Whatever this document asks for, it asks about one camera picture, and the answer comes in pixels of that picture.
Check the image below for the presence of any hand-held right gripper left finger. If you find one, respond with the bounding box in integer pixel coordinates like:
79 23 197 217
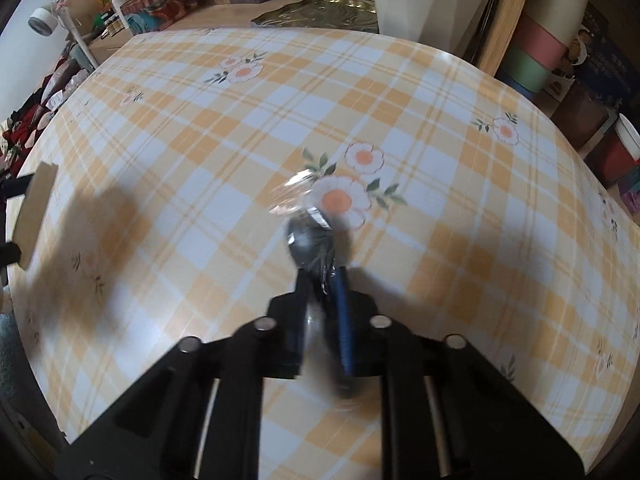
57 267 313 480

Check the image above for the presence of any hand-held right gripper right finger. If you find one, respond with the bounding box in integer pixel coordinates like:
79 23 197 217
334 265 586 480

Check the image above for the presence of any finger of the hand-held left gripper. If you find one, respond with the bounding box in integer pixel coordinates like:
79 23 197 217
0 174 36 200
0 241 22 270

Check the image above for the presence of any pile of colourful clothes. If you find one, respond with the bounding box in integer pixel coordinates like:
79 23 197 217
0 40 96 176

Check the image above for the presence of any white desk fan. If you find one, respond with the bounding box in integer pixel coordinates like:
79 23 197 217
27 5 101 68

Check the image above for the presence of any yellow plaid floral tablecloth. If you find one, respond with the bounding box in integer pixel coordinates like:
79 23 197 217
7 27 638 480

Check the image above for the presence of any copper tin box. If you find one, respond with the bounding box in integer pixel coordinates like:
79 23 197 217
120 0 207 31

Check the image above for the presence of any low wooden sideboard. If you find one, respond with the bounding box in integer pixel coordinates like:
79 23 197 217
90 2 311 68

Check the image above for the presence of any blue cup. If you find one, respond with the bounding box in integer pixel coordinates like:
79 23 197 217
495 72 533 102

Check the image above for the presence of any gold embossed tray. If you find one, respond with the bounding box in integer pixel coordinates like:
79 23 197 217
250 0 379 34

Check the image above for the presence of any green cup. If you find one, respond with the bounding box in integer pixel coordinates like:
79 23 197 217
500 45 553 93

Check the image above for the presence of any brown tinted cup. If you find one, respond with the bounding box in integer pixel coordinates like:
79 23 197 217
550 80 612 152

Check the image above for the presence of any purple illustrated box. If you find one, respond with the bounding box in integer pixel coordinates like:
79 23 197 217
617 165 640 211

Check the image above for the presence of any red cup white lid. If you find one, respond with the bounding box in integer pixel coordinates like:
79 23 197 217
597 112 640 188

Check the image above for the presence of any pink cup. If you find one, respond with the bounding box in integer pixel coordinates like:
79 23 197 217
515 12 569 68

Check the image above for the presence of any dark illustrated box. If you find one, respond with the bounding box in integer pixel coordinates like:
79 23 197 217
555 2 636 111

